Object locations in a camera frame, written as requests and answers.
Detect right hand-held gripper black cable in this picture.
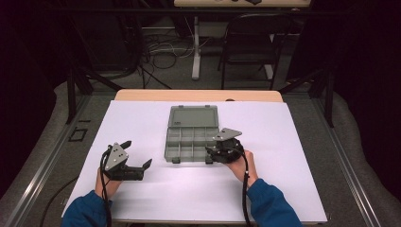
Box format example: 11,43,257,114
220,146,253,227

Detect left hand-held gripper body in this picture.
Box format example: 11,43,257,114
100,142,146,182

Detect aluminium rail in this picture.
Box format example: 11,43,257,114
3,94,93,227
310,97,382,227

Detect person's left hand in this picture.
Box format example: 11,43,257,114
94,166,123,201

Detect black floor cable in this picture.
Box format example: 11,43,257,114
39,176,79,227

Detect dark curtain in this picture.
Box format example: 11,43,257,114
334,0,401,202
0,0,67,197

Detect black metal stand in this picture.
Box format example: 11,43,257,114
65,67,124,125
278,69,335,129

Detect wooden table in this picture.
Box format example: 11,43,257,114
113,89,284,103

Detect white board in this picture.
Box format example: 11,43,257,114
61,99,328,223

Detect black folding chair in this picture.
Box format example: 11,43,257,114
217,12,296,91

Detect left hand-held gripper black cable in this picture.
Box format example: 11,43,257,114
99,145,113,227

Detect hand-held gripper black cable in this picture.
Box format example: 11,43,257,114
220,146,253,227
99,145,113,227

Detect tangle of floor cables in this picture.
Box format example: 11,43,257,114
138,31,212,71

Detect black crossbar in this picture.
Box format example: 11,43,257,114
46,8,348,15

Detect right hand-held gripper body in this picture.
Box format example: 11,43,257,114
212,127,245,165

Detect white-legged desk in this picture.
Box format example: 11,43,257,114
173,0,313,81

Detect grey translucent compartment box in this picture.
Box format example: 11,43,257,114
164,104,220,165

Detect person's right hand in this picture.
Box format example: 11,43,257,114
225,149,259,189

